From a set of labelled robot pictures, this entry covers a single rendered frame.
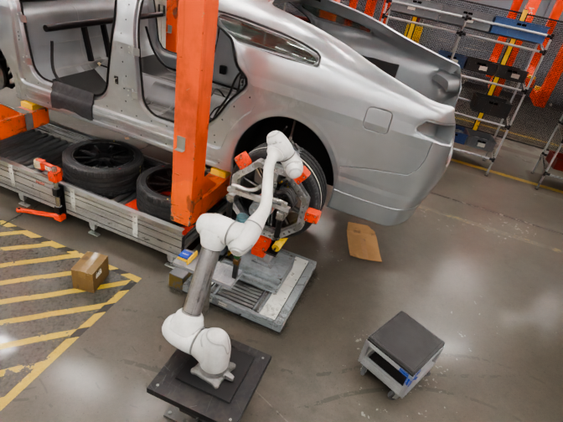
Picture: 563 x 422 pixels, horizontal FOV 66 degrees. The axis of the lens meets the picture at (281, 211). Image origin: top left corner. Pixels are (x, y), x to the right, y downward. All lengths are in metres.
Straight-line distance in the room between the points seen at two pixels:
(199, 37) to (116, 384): 2.04
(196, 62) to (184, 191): 0.87
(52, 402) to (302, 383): 1.44
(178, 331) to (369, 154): 1.63
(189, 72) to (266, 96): 0.63
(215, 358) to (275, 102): 1.70
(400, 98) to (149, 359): 2.25
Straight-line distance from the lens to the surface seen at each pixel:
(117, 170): 3.84
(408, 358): 2.88
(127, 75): 3.69
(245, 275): 3.33
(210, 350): 2.32
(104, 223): 3.78
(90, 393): 2.88
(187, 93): 2.73
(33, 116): 4.53
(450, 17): 6.33
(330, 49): 2.97
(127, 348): 3.04
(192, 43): 2.64
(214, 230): 2.20
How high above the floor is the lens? 2.34
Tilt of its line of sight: 32 degrees down
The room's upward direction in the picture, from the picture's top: 11 degrees clockwise
